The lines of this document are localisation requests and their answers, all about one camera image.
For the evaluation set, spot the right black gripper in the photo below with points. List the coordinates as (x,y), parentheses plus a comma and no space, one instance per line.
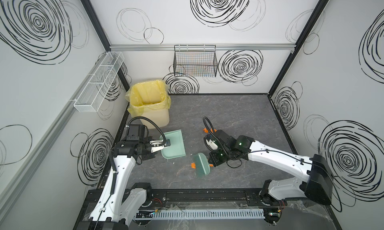
(212,161)

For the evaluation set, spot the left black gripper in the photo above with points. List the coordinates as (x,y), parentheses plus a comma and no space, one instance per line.
(162,143)

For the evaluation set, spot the mint green hand brush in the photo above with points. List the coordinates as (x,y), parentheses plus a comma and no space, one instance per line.
(202,165)

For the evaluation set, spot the mint green dustpan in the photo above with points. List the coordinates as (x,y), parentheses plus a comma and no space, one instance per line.
(176,148)

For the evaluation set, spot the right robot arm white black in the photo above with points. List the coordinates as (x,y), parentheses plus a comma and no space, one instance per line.
(311,178)

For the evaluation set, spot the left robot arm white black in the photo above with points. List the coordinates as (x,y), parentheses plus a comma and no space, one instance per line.
(114,211)

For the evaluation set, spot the cream trash bin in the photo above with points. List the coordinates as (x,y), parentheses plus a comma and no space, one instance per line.
(156,113)

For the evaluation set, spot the orange paper scrap near bin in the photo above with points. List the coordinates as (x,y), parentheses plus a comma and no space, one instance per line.
(206,131)

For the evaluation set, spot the yellow plastic bin liner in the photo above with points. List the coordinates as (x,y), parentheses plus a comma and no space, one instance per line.
(148,96)

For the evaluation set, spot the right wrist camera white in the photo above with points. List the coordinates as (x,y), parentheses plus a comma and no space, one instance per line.
(212,145)

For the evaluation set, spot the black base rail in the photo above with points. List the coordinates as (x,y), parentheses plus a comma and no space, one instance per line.
(165,198)

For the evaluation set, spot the white slotted cable duct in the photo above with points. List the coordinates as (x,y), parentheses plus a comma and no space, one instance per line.
(215,214)

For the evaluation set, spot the black wire wall basket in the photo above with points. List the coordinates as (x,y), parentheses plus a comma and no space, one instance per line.
(195,60)

